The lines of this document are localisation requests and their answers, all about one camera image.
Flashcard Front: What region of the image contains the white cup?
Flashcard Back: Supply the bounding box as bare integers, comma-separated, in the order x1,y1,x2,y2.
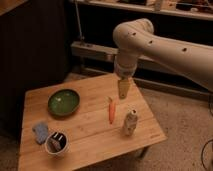
45,132,68,157

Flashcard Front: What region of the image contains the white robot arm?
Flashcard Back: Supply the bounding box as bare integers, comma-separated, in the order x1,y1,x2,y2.
113,18,213,93

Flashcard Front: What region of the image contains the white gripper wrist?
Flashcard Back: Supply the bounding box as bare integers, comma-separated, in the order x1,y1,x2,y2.
114,60,136,99

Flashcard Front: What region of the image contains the vertical metal pole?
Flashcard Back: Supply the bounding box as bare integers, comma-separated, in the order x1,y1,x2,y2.
74,0,85,45

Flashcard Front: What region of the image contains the small patterned bottle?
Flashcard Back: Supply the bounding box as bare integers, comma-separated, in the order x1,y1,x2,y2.
123,110,138,136

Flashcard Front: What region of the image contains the black cable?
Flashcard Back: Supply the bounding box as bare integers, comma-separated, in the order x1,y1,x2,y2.
200,96,213,171

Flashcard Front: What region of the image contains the orange carrot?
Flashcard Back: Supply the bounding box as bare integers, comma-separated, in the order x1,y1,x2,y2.
108,97,116,124

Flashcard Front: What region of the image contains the green bowl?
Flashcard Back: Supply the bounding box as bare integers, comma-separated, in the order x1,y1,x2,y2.
48,89,80,117

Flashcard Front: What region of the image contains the metal shelf rail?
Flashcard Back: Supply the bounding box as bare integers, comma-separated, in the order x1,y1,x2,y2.
71,41,213,101

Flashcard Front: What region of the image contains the wooden table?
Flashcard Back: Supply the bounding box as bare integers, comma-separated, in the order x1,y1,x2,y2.
18,74,166,171

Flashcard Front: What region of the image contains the dark item in cup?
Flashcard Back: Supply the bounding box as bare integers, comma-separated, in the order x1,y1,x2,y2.
50,132,63,151

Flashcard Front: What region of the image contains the upper wooden shelf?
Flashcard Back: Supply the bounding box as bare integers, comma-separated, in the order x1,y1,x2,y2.
69,0,213,21

